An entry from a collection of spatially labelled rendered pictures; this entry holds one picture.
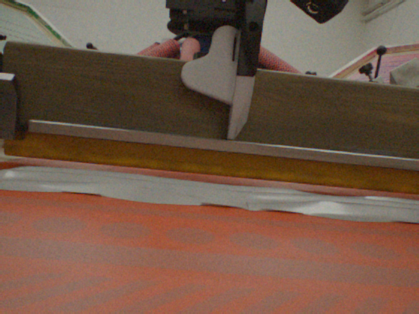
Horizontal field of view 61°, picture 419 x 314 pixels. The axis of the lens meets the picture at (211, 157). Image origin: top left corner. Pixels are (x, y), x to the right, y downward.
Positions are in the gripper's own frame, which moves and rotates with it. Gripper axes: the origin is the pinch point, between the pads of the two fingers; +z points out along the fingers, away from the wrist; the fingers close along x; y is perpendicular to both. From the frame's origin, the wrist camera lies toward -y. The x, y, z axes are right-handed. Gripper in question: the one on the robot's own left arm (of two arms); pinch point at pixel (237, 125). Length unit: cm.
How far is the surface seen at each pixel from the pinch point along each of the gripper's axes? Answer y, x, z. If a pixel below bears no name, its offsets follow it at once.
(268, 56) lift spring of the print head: -15, -66, -20
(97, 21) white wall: 126, -414, -108
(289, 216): -2.4, 11.4, 5.3
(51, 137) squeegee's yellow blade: 16.4, 0.4, 2.8
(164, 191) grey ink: 5.6, 10.1, 4.7
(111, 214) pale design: 7.9, 14.5, 5.3
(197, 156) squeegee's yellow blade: 3.3, 0.5, 3.2
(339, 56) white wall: -174, -413, -100
